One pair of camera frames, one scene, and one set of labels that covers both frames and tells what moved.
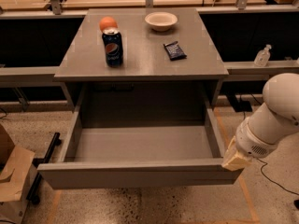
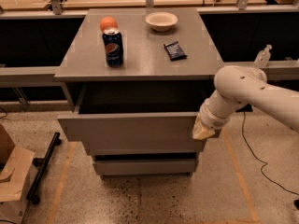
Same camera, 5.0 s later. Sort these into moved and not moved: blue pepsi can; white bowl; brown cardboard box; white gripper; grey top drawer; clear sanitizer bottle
Moved: grey top drawer; white gripper
Not moved: blue pepsi can; brown cardboard box; white bowl; clear sanitizer bottle
